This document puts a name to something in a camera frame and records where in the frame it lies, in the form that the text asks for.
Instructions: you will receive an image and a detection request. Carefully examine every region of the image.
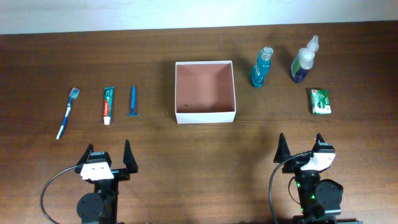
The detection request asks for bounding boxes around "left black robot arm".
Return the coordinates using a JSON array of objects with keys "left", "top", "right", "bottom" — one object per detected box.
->
[{"left": 75, "top": 140, "right": 138, "bottom": 223}]

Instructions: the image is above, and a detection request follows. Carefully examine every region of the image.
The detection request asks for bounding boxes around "black cable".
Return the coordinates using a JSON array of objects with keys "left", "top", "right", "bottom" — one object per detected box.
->
[
  {"left": 268, "top": 151, "right": 315, "bottom": 224},
  {"left": 40, "top": 165, "right": 82, "bottom": 224}
]

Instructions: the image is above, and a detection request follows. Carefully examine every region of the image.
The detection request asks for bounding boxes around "white cardboard box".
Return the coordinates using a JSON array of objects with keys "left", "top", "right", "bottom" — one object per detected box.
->
[{"left": 175, "top": 60, "right": 236, "bottom": 124}]

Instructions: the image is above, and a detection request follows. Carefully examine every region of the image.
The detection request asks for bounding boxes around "green soap packet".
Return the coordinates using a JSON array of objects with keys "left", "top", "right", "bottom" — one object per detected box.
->
[{"left": 310, "top": 90, "right": 331, "bottom": 114}]

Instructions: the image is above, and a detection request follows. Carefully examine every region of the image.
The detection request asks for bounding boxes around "blue white toothbrush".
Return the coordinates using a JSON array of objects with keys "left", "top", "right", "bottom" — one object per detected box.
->
[{"left": 56, "top": 87, "right": 80, "bottom": 140}]

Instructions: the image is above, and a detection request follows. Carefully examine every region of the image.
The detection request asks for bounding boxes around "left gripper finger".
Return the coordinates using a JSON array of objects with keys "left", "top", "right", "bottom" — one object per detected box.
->
[
  {"left": 77, "top": 144, "right": 93, "bottom": 166},
  {"left": 123, "top": 139, "right": 138, "bottom": 173}
]

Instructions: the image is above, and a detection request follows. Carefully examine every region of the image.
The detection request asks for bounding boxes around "green red toothpaste tube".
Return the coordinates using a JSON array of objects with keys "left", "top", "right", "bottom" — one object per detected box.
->
[{"left": 103, "top": 86, "right": 114, "bottom": 125}]

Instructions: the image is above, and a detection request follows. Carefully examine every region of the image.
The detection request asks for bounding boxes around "left black cable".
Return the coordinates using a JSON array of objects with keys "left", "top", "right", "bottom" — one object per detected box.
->
[{"left": 40, "top": 165, "right": 82, "bottom": 224}]

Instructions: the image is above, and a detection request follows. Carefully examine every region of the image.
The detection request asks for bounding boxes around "blue disposable razor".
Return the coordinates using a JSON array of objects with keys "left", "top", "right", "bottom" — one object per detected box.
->
[{"left": 126, "top": 86, "right": 139, "bottom": 117}]

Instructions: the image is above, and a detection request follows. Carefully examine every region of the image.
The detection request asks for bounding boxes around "right black cable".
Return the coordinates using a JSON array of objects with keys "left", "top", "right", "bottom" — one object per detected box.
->
[{"left": 268, "top": 151, "right": 315, "bottom": 224}]

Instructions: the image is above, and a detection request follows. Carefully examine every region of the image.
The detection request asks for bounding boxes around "clear blue spray bottle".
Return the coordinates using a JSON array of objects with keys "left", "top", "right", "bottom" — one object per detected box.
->
[{"left": 290, "top": 35, "right": 319, "bottom": 83}]

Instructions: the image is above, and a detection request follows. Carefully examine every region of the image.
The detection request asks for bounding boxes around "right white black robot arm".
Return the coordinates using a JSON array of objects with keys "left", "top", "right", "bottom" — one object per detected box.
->
[{"left": 269, "top": 133, "right": 360, "bottom": 224}]

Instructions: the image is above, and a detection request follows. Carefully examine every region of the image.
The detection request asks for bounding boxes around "teal mouthwash bottle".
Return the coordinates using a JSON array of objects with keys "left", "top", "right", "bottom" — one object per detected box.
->
[{"left": 251, "top": 47, "right": 274, "bottom": 88}]

